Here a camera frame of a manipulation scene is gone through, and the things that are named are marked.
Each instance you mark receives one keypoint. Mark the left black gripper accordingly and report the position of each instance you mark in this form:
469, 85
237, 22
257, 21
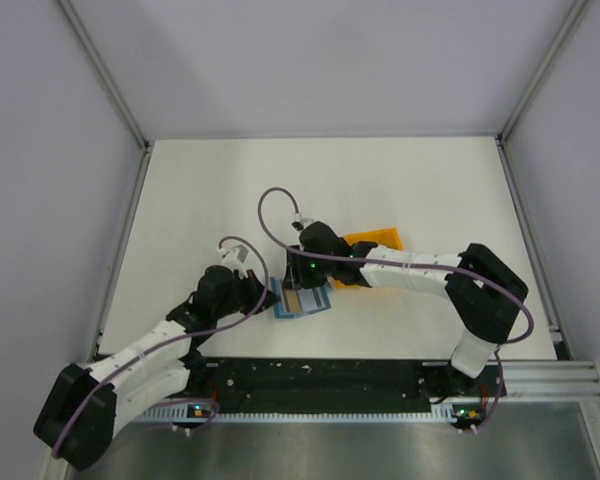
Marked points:
254, 288

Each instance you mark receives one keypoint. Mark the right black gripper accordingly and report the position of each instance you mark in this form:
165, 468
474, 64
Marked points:
296, 277

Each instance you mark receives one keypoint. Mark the gold credit card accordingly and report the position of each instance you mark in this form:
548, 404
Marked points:
291, 302

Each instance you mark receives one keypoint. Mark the blue leather card holder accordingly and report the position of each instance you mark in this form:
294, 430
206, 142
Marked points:
313, 301

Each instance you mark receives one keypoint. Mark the orange plastic card stand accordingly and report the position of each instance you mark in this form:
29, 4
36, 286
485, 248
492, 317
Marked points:
375, 237

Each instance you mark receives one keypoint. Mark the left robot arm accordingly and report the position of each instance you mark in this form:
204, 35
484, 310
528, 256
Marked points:
89, 405

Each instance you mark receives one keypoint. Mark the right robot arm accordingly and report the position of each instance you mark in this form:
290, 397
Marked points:
486, 294

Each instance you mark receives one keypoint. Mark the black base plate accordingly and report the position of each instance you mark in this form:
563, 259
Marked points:
332, 386

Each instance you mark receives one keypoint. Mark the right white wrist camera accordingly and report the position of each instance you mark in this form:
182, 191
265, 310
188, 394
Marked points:
300, 222

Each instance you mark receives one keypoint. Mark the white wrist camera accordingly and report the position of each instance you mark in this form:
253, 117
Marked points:
233, 257
300, 222

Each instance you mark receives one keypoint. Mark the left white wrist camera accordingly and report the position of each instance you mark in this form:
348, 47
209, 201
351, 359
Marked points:
233, 257

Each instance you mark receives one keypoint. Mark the grey cable duct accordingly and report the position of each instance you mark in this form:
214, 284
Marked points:
185, 415

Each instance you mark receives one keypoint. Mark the aluminium frame rail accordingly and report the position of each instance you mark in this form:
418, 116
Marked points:
533, 381

